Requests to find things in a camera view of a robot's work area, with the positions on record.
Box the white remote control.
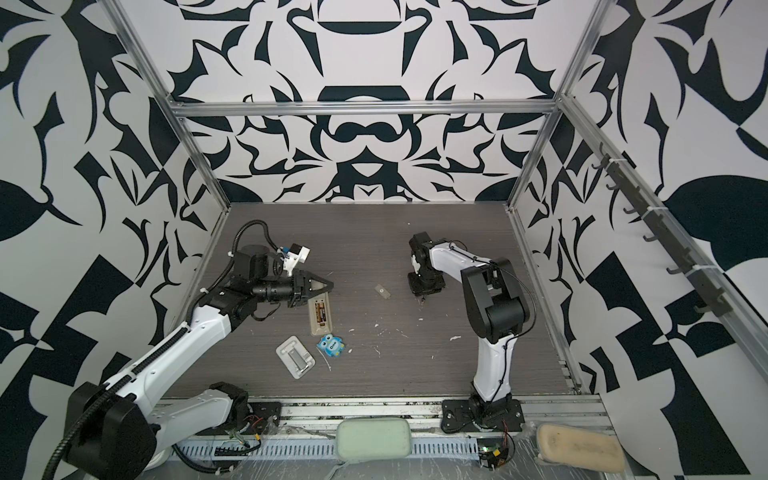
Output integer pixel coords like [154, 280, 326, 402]
[308, 293, 333, 337]

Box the beige battery cover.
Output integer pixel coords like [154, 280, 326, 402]
[375, 284, 391, 299]

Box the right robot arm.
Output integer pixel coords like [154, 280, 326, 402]
[407, 232, 534, 418]

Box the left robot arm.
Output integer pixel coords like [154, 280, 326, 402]
[43, 245, 334, 479]

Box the white phone stand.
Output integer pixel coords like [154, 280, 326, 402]
[275, 336, 316, 380]

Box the green sponge pad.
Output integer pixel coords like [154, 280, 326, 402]
[335, 417, 413, 463]

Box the small circuit board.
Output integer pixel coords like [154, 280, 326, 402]
[477, 436, 516, 470]

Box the beige sponge pad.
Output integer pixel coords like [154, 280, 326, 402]
[536, 423, 626, 474]

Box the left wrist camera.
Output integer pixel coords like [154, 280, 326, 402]
[281, 243, 310, 277]

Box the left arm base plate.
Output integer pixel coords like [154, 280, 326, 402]
[235, 401, 283, 435]

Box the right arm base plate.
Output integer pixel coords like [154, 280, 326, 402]
[440, 395, 526, 434]

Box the black corrugated cable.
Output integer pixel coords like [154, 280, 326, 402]
[40, 219, 280, 480]

